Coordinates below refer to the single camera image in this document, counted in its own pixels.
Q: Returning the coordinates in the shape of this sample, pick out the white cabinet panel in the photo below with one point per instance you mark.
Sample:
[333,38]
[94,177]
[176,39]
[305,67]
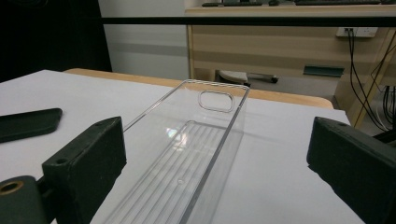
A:
[146,46]

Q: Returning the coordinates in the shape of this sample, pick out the black computer mouse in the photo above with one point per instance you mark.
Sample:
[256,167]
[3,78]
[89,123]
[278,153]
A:
[274,2]

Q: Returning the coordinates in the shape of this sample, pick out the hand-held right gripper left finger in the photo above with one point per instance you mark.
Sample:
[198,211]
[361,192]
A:
[90,155]

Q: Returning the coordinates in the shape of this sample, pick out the office chair base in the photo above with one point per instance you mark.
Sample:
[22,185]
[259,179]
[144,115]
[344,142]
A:
[236,76]

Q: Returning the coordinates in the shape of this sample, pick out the black metal frame bar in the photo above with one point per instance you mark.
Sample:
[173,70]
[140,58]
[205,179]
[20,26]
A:
[249,21]

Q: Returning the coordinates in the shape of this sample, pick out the clear plastic storage tray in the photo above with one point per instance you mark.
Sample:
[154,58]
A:
[186,168]

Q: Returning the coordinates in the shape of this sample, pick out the black phone case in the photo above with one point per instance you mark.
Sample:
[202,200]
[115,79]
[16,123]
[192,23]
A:
[28,124]

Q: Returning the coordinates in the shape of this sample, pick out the green label plate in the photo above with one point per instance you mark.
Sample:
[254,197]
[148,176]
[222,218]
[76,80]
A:
[323,71]

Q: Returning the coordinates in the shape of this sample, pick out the black curtain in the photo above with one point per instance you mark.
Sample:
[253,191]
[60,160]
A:
[49,34]

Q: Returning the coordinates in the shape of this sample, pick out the white power outlet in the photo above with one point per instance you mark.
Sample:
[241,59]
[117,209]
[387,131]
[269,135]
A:
[358,31]

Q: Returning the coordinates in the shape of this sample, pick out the black keyboard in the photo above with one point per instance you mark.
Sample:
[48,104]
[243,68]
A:
[232,4]
[337,2]

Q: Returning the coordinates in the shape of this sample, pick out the light wooden desk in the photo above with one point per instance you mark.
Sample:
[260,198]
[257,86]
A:
[255,49]

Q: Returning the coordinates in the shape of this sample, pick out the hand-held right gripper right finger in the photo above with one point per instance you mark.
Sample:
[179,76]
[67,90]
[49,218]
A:
[358,168]

